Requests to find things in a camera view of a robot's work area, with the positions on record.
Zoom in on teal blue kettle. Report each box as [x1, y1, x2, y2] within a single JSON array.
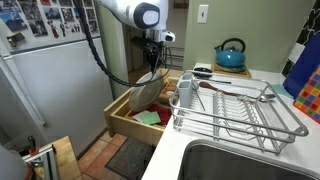
[[214, 37, 248, 69]]

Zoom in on orange black clamp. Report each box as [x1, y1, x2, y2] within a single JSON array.
[[27, 134, 39, 157]]

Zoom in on white sponge cloth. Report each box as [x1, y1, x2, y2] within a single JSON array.
[[132, 109, 151, 124]]

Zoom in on printed photo magnet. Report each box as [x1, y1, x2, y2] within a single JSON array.
[[43, 6, 63, 21], [28, 19, 49, 38], [0, 11, 28, 33], [18, 1, 44, 21]]

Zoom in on white light switch plate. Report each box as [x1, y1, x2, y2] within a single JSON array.
[[196, 3, 210, 24]]

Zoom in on wooden trivet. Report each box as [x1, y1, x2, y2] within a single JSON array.
[[211, 63, 253, 79]]

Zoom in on green sponge cloth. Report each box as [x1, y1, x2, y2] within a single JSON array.
[[140, 111, 162, 126]]

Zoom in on metal wire shelf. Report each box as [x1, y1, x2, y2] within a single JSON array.
[[162, 45, 185, 70]]

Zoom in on colourful checkered tile board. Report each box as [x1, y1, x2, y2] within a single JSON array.
[[293, 66, 320, 125]]

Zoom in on small black dish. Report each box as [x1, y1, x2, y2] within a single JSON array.
[[193, 67, 213, 80]]

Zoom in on white wall outlet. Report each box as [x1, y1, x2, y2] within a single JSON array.
[[288, 42, 306, 64]]

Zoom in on stainless steel sink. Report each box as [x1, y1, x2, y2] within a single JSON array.
[[176, 139, 320, 180]]

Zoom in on grey utensil caddy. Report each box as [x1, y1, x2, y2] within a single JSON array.
[[177, 72, 195, 109]]

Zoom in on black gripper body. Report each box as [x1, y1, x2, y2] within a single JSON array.
[[143, 41, 165, 63]]

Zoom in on red cloth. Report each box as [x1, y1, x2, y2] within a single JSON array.
[[128, 103, 173, 127]]

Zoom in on brown wooden spoon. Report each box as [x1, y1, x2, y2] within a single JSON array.
[[198, 81, 241, 98]]

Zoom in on metal wire dish rack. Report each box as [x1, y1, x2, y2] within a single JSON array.
[[168, 69, 310, 156]]

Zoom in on white refrigerator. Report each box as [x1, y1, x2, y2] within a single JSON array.
[[0, 0, 114, 158]]

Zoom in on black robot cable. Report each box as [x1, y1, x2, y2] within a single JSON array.
[[72, 0, 172, 88]]

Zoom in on wooden kitchen drawer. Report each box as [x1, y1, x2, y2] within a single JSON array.
[[103, 68, 184, 147]]

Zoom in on colourful floral ceramic plate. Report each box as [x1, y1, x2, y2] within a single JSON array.
[[128, 71, 165, 113]]

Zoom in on wooden cutlery organizer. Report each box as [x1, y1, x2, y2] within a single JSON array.
[[158, 75, 181, 103]]

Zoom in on long metal handled utensil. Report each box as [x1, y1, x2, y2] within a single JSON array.
[[191, 70, 233, 84]]

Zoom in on dark floor mat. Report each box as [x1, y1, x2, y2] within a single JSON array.
[[104, 138, 156, 180]]

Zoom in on blue cutting board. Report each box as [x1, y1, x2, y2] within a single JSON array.
[[282, 33, 320, 99]]

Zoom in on steel serving spoon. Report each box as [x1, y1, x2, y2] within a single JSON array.
[[233, 93, 277, 103]]

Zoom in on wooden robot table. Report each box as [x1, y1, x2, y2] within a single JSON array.
[[19, 135, 83, 180]]

